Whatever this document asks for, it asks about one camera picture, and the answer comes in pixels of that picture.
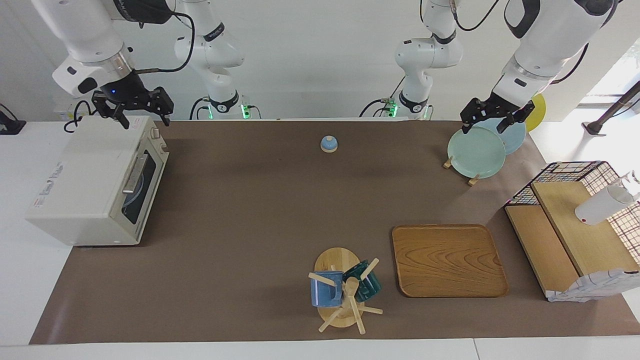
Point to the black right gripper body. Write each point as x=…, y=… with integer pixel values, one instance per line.
x=125, y=92

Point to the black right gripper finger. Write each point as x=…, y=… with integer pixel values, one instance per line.
x=167, y=119
x=122, y=120

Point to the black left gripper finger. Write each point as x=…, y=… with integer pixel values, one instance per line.
x=466, y=127
x=510, y=123

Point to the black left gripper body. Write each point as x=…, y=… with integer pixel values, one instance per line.
x=495, y=107

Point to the cream toaster oven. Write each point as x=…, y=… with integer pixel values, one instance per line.
x=85, y=175

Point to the light blue round plate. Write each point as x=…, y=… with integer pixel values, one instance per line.
x=131, y=197

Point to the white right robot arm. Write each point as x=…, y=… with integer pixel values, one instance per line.
x=85, y=30

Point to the light blue racked plate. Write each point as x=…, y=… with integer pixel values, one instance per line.
x=516, y=141

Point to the pale green plate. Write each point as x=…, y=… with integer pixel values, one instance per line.
x=475, y=152

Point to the yellow plate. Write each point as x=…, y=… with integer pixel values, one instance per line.
x=538, y=112

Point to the wooden plate rack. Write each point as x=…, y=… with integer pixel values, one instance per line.
x=447, y=163

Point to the green lit base connector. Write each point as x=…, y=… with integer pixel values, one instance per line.
x=392, y=107
x=246, y=111

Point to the black stand pole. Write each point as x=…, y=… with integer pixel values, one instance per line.
x=612, y=107

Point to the white bottle clear cap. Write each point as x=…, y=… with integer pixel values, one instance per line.
x=602, y=206

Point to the wooden serving tray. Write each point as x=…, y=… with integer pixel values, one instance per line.
x=450, y=260

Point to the wooden shelf unit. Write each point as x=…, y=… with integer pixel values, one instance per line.
x=585, y=245

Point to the wooden mug tree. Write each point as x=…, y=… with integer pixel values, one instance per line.
x=337, y=260

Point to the dark green mug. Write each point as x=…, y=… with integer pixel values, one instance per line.
x=367, y=286

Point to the blue mug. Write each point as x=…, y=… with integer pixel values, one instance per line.
x=322, y=292

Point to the black clamp mount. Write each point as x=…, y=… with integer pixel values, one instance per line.
x=10, y=125

